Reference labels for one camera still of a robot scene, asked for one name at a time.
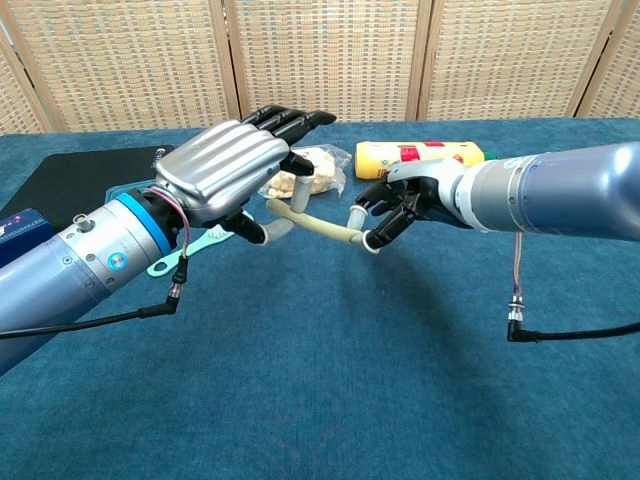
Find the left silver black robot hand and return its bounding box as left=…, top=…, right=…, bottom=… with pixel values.
left=152, top=103, right=338, bottom=246

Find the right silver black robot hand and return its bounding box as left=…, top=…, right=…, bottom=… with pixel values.
left=348, top=158, right=469, bottom=255

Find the cream flexible stick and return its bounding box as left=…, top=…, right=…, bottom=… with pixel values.
left=266, top=198, right=369, bottom=247

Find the yellow plastic bottle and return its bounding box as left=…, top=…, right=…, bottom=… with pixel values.
left=354, top=140, right=501, bottom=180

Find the clear bag of snacks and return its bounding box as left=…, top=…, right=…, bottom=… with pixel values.
left=257, top=143, right=353, bottom=201

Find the blue transparent container lid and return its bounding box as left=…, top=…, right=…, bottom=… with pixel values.
left=102, top=183, right=151, bottom=201

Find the mint green brush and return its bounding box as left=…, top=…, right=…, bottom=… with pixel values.
left=146, top=224, right=236, bottom=278

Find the woven folding screen panel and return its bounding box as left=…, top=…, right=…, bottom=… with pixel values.
left=407, top=0, right=629, bottom=121
left=0, top=0, right=244, bottom=134
left=0, top=29, right=49, bottom=135
left=577, top=9, right=640, bottom=120
left=222, top=0, right=434, bottom=126

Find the black mouse pad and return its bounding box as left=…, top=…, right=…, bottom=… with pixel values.
left=0, top=145, right=176, bottom=221

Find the dark blue box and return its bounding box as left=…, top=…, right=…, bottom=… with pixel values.
left=0, top=207, right=56, bottom=269

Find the blue tablecloth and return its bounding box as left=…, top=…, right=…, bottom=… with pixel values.
left=0, top=117, right=640, bottom=480

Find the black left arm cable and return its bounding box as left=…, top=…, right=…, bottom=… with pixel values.
left=0, top=187, right=194, bottom=341

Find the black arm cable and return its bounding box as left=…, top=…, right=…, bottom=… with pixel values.
left=506, top=232, right=640, bottom=344
left=0, top=187, right=194, bottom=341

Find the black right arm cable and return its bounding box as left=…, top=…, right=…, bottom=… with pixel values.
left=506, top=232, right=640, bottom=344

